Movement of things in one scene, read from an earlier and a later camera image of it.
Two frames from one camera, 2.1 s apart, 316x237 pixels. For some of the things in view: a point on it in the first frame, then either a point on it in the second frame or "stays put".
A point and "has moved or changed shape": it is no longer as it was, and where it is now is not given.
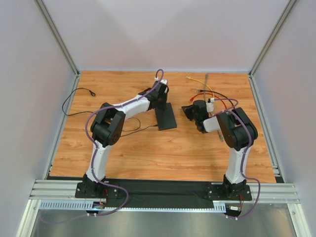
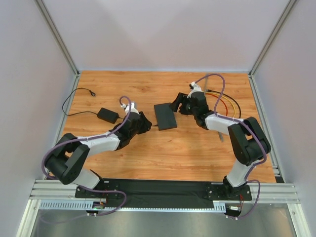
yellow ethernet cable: x=190 y=78 has moved or changed shape
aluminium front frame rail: x=51 y=189 stays put
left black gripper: x=162 y=99 to x=141 y=122
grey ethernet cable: x=219 y=132 stays put
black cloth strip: x=151 y=190 stays put
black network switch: x=165 y=117 stays put
